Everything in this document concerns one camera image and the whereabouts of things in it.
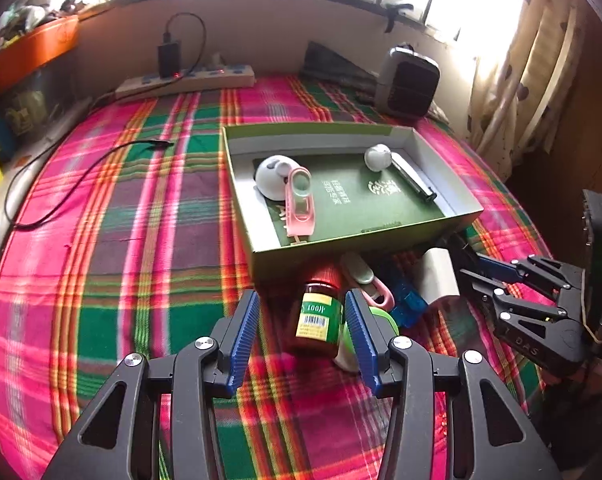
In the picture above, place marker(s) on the orange tray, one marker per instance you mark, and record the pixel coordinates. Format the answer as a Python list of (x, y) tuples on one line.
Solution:
[(31, 55)]

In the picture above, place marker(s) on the plaid blanket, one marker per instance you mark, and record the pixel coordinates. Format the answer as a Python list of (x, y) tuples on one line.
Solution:
[(131, 260)]

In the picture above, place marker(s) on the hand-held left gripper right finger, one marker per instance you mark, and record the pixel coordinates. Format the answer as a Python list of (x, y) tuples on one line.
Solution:
[(363, 345)]

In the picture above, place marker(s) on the green capped white spool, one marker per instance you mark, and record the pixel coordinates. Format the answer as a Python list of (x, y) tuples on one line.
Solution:
[(388, 322)]

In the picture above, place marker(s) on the white power strip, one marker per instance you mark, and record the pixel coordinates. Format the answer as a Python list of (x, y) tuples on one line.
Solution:
[(206, 77)]

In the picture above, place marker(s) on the silver rectangular lighter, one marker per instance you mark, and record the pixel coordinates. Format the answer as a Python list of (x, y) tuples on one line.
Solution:
[(411, 175)]

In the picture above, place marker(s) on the black power adapter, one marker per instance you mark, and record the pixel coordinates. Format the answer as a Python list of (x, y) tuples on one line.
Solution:
[(169, 60)]

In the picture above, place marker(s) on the white round plastic hook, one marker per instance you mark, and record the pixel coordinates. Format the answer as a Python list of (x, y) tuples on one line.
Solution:
[(273, 175)]

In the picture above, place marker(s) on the brown wooden wardrobe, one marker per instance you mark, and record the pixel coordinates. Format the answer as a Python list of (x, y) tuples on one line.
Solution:
[(581, 135)]

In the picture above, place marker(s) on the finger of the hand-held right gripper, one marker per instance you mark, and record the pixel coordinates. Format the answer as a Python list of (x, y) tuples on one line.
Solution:
[(521, 310), (536, 270)]

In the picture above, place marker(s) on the dark wedge-shaped object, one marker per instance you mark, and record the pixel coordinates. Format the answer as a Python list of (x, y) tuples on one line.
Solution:
[(331, 65)]

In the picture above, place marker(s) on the pink plastic clip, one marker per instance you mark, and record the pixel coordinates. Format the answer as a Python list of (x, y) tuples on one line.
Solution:
[(301, 215)]

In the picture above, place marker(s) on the brown bottle with red cap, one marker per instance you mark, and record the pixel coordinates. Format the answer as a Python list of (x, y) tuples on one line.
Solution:
[(316, 320)]

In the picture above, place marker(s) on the cream curtain with hearts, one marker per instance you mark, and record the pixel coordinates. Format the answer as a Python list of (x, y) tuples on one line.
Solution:
[(531, 60)]

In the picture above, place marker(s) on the blue translucent usb adapter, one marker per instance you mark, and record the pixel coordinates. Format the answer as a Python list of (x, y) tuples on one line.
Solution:
[(408, 305)]

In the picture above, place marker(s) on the white charger plug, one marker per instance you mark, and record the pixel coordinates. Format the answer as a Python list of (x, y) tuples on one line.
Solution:
[(441, 275)]

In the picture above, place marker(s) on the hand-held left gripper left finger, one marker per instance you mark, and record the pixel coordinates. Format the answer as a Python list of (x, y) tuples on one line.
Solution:
[(241, 340)]

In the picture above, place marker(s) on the pile of plastic bags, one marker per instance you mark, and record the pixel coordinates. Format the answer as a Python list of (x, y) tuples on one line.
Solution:
[(26, 10)]

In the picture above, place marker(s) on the pink green correction tape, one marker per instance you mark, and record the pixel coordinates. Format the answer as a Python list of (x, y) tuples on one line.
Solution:
[(363, 272)]

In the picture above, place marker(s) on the green cardboard box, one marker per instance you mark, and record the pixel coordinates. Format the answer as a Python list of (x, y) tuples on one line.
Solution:
[(331, 255)]

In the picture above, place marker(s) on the white cylindrical cap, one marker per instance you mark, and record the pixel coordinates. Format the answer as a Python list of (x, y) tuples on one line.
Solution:
[(377, 157)]

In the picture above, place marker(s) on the black window latch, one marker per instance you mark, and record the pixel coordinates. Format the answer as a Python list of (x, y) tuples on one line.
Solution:
[(398, 10)]

